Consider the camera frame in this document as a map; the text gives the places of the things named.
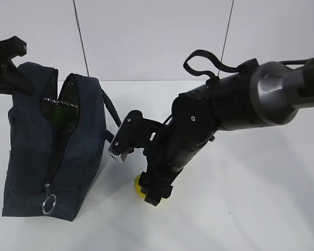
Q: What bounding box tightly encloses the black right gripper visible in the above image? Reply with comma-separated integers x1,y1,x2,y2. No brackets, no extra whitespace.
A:
140,94,217,206

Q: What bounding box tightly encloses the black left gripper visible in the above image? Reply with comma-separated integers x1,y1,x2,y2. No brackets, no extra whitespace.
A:
0,36,33,94

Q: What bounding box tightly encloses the green cucumber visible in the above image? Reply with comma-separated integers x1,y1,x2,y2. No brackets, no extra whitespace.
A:
49,106,77,132

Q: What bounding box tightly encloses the dark navy fabric lunch bag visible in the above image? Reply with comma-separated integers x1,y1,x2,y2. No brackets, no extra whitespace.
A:
2,62,120,221

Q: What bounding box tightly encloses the yellow lemon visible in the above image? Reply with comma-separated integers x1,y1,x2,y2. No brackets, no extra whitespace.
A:
133,174,164,203

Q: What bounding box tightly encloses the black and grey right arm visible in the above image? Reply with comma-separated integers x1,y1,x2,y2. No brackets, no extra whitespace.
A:
136,58,314,206

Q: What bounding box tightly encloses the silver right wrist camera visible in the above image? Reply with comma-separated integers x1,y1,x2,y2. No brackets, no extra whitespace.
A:
108,110,165,163

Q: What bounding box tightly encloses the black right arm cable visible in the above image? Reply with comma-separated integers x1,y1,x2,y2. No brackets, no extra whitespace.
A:
183,49,260,79

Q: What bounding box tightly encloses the silver zipper pull ring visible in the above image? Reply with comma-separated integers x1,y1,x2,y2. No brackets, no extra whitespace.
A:
41,183,57,214

